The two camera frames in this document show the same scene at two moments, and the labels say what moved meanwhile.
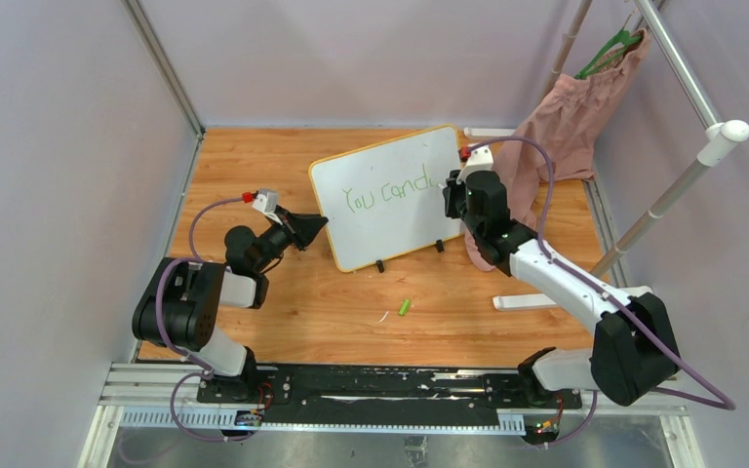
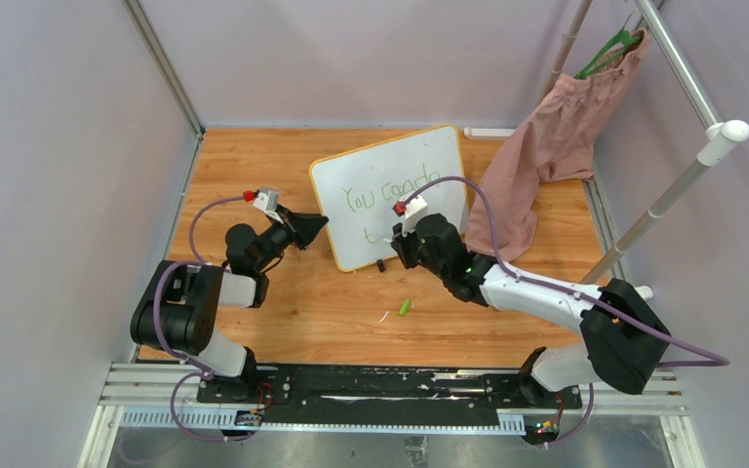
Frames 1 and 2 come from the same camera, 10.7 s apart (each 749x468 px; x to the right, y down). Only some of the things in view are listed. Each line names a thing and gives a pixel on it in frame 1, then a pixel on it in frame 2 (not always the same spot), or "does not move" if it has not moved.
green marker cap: x=405 y=306 does not move
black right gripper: x=471 y=173 to x=402 y=244
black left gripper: x=303 y=228 does not move
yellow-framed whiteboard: x=382 y=199 does not move
